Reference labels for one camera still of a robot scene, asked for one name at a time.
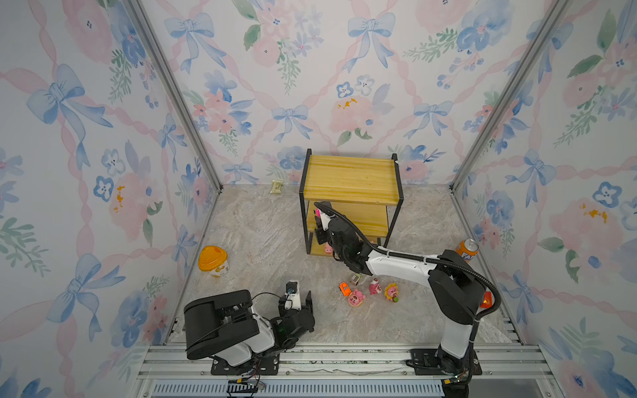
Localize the pink bear cream toy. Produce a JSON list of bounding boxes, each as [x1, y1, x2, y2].
[[368, 278, 383, 295]]

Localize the pink bear sunflower toy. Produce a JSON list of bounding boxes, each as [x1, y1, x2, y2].
[[384, 283, 400, 303]]

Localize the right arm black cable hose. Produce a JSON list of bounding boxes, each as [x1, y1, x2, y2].
[[313, 201, 502, 322]]

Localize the orange soda can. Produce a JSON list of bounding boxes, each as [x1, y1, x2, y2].
[[455, 238, 479, 262]]

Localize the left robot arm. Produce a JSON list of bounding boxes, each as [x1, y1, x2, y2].
[[183, 281, 315, 367]]

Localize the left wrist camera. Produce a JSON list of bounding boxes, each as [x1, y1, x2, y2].
[[284, 280, 301, 310]]

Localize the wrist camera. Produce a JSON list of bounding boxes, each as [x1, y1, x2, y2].
[[284, 280, 301, 310], [318, 211, 333, 231]]

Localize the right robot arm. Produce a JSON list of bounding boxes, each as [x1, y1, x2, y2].
[[315, 212, 494, 375]]

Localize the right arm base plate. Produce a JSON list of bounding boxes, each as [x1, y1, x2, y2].
[[405, 348, 483, 377]]

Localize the pink bear donut toy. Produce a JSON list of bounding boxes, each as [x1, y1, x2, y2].
[[347, 290, 366, 308]]

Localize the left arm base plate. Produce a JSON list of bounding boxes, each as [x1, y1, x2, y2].
[[210, 345, 280, 377]]

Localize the small green packet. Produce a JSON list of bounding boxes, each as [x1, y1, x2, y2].
[[270, 180, 283, 195]]

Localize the red small object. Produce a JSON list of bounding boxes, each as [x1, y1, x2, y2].
[[480, 291, 494, 309]]

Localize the green box toy truck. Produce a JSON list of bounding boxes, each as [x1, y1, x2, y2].
[[350, 274, 362, 286]]

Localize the orange lid plastic jar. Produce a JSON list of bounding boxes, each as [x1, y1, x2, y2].
[[198, 245, 229, 278]]

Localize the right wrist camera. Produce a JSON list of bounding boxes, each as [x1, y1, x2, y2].
[[318, 211, 333, 231]]

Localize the orange toy truck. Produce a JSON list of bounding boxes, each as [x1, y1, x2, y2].
[[338, 282, 352, 297]]

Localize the wooden three-tier shelf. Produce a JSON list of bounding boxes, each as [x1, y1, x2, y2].
[[299, 149, 404, 256]]

